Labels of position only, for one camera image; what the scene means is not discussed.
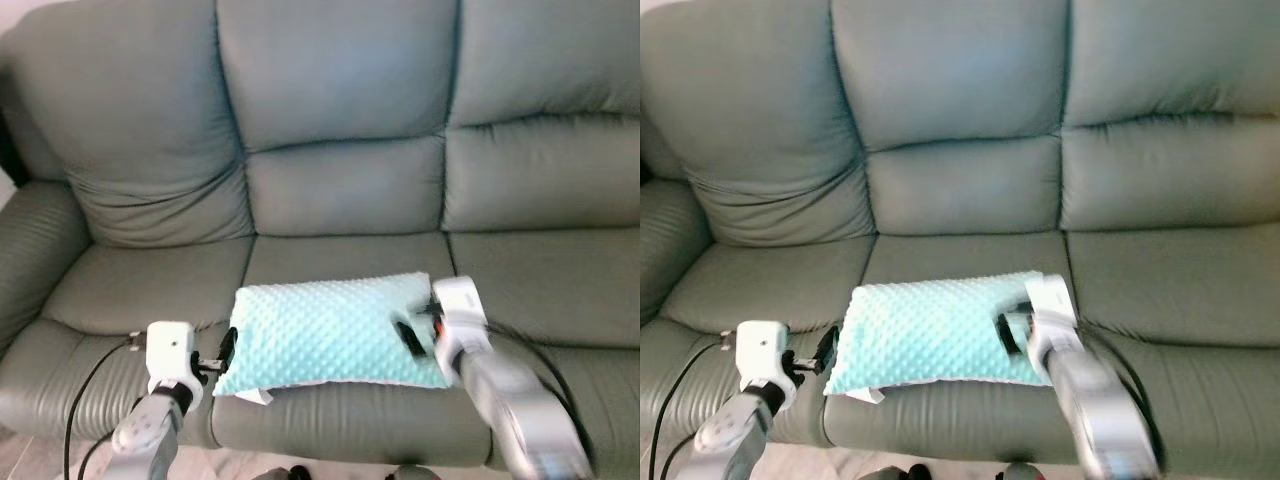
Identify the teal dotted plush pillow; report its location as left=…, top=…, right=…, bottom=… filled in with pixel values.
left=825, top=270, right=1066, bottom=404
left=213, top=272, right=453, bottom=406

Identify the green leather sofa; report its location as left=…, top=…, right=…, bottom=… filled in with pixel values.
left=0, top=0, right=641, bottom=471
left=640, top=0, right=1280, bottom=473

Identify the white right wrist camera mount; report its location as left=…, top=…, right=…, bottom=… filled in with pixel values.
left=1025, top=275, right=1083, bottom=386
left=432, top=277, right=491, bottom=386

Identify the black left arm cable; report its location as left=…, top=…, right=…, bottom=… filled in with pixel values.
left=65, top=335, right=151, bottom=480
left=648, top=335, right=741, bottom=480

